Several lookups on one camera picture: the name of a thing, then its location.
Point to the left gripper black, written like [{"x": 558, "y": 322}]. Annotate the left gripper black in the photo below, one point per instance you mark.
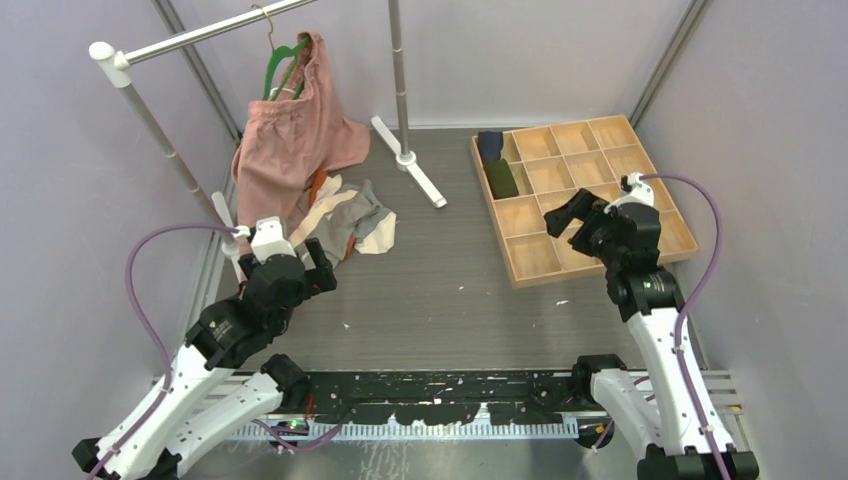
[{"x": 321, "y": 277}]

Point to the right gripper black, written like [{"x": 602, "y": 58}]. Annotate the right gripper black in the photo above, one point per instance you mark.
[{"x": 584, "y": 205}]

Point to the olive green underwear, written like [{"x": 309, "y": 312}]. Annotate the olive green underwear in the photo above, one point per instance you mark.
[{"x": 500, "y": 179}]

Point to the navy underwear cream waistband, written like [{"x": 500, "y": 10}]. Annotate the navy underwear cream waistband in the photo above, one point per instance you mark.
[{"x": 490, "y": 145}]

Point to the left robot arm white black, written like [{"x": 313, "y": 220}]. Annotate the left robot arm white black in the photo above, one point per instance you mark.
[{"x": 166, "y": 433}]

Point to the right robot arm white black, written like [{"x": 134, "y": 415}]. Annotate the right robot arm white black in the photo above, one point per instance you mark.
[{"x": 677, "y": 433}]

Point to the orange underwear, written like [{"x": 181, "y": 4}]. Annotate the orange underwear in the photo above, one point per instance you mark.
[{"x": 319, "y": 179}]

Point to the pink trousers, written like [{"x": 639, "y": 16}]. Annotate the pink trousers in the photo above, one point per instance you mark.
[{"x": 295, "y": 129}]

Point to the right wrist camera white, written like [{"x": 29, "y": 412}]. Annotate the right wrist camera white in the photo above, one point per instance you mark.
[{"x": 634, "y": 189}]

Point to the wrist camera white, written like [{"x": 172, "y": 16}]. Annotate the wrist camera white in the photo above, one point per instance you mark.
[
  {"x": 634, "y": 189},
  {"x": 270, "y": 239}
]

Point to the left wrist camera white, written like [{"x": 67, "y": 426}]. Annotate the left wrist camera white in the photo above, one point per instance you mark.
[{"x": 270, "y": 239}]

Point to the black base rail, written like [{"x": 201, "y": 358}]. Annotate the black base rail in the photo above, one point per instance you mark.
[{"x": 509, "y": 397}]

